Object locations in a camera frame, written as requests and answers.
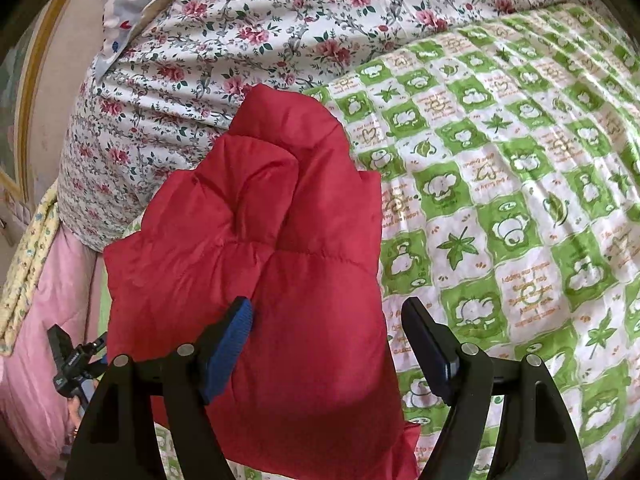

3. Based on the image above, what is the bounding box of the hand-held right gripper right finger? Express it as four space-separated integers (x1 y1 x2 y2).
401 297 588 480

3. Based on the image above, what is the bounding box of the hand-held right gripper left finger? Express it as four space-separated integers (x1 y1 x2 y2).
62 296 255 480

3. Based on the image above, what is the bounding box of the red quilted jacket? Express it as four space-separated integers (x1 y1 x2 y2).
102 82 421 480

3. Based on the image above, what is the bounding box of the pink blanket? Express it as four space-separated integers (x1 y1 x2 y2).
0 230 108 478

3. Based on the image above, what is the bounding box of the yellow printed quilt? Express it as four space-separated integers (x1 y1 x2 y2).
0 182 63 356

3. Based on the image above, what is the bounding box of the green checked printed bedsheet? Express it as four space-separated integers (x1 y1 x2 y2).
100 2 640 480

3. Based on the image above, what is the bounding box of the floral duvet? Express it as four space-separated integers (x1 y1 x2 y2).
56 0 626 253

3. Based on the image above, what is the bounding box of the gold framed wall picture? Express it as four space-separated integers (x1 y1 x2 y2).
0 0 96 198

